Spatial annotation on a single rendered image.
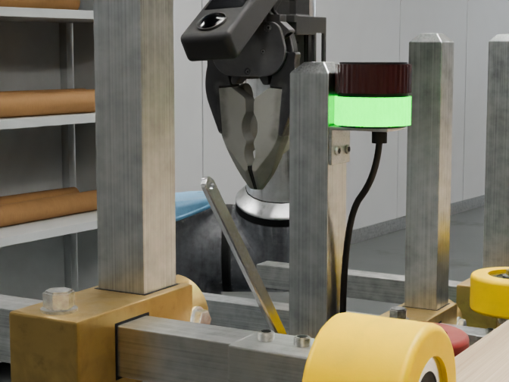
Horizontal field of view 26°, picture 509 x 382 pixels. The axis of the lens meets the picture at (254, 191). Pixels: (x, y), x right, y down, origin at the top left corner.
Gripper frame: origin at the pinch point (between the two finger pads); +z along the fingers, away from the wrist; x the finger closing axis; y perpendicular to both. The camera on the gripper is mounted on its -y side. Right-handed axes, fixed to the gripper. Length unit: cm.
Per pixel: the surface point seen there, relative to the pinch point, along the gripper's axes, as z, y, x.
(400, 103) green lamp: -6.8, -4.1, -15.4
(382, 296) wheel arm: 19.5, 41.5, 5.4
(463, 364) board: 10.8, -11.2, -23.3
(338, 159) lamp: -2.2, -3.5, -9.9
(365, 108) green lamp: -6.5, -5.9, -13.3
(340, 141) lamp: -3.6, -3.1, -9.9
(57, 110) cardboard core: 10, 213, 201
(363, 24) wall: -26, 505, 218
